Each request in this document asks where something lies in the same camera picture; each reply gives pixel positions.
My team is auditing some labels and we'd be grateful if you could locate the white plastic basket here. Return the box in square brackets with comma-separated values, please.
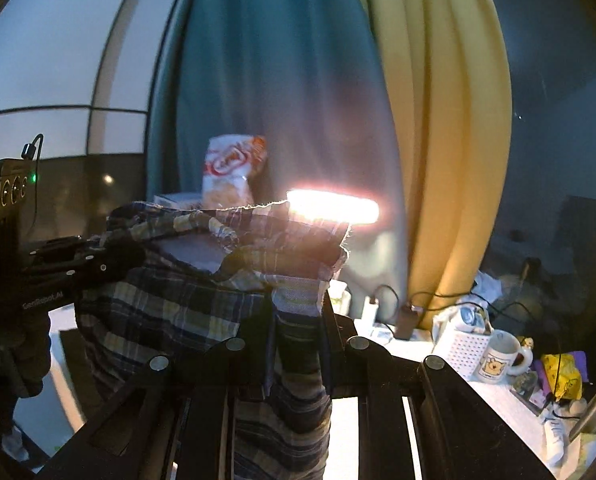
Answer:
[430, 305, 495, 382]

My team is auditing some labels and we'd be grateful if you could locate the plaid flannel shirt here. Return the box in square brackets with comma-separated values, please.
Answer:
[75, 200, 351, 480]

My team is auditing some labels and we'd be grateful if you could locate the yellow bear print pouch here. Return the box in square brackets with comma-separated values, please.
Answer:
[540, 352, 592, 404]

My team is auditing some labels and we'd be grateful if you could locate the teal curtain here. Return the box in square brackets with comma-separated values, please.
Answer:
[148, 0, 410, 322]

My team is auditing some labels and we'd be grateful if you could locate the brown power bank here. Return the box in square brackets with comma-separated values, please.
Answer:
[395, 305, 422, 341]

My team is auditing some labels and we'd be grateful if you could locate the white charger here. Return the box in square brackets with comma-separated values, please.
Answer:
[363, 296, 379, 332]

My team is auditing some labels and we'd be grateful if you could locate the white mug with bear print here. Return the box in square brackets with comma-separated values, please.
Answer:
[473, 330, 534, 386]

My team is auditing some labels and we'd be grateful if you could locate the orange and white snack bag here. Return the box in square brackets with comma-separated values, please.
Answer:
[201, 135, 269, 211]

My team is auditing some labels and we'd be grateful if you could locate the small grey plush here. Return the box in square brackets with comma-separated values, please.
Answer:
[512, 369, 540, 397]

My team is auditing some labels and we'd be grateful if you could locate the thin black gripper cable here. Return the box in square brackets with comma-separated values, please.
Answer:
[22, 133, 45, 241]

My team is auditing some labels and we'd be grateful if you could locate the white plastic bottle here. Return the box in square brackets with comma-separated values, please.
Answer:
[543, 407, 570, 466]

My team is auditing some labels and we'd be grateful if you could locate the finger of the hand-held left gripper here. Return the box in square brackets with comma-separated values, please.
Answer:
[28, 235, 110, 261]
[20, 245, 147, 292]

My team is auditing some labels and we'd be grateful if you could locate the crumpled white cloth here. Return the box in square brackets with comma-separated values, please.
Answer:
[472, 269, 505, 307]

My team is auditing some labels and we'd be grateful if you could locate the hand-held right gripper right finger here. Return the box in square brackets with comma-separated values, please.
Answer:
[319, 299, 554, 480]

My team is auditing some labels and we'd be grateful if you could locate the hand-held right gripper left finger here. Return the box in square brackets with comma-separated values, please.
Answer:
[40, 292, 280, 480]

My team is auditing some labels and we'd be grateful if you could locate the yellow curtain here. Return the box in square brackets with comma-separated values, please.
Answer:
[345, 0, 514, 311]

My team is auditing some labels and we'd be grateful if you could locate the white desk lamp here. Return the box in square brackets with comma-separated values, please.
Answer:
[285, 187, 381, 226]

